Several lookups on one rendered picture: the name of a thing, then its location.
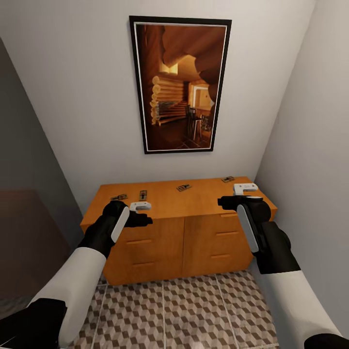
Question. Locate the picture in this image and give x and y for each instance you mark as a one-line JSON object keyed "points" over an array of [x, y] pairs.
{"points": [[179, 66]]}

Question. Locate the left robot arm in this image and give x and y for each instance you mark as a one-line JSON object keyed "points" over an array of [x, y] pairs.
{"points": [[55, 316]]}

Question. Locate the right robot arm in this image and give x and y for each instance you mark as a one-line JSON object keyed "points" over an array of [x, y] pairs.
{"points": [[299, 318]]}

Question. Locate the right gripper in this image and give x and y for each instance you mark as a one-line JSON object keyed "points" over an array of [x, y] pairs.
{"points": [[228, 202]]}

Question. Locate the cabinet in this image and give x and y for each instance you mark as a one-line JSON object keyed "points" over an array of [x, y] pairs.
{"points": [[190, 235]]}

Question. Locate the door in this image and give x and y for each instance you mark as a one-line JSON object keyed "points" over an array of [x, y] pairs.
{"points": [[39, 216]]}

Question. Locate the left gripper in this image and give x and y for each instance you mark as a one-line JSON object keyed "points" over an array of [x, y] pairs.
{"points": [[140, 220]]}

